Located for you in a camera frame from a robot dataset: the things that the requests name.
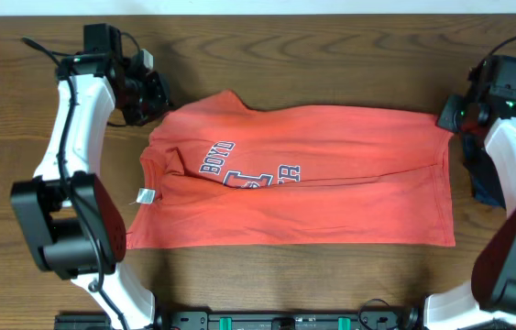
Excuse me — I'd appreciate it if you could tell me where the red Boyd soccer t-shirt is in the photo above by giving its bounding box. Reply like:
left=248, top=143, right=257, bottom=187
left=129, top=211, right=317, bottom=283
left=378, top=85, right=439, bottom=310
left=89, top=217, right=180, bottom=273
left=127, top=90, right=455, bottom=249

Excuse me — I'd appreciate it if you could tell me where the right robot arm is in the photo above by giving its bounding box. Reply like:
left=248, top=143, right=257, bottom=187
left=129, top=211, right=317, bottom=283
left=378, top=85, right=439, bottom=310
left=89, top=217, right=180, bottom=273
left=419, top=55, right=516, bottom=329

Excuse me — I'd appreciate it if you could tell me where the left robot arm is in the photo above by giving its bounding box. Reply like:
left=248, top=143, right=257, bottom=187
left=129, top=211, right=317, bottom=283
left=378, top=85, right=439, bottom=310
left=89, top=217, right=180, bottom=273
left=10, top=23, right=171, bottom=329

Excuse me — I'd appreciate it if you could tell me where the dark printed folded garment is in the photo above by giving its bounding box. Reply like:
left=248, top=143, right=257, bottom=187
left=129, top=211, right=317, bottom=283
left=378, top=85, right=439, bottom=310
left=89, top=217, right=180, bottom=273
left=461, top=134, right=506, bottom=209

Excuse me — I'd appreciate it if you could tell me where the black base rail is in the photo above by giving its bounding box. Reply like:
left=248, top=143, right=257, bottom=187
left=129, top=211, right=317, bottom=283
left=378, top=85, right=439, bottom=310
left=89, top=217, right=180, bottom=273
left=53, top=310, right=516, bottom=330

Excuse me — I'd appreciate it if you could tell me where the black rail cable loop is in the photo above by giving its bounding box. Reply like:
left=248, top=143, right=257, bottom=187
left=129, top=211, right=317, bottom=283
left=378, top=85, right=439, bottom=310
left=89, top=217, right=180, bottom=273
left=357, top=299, right=401, bottom=330

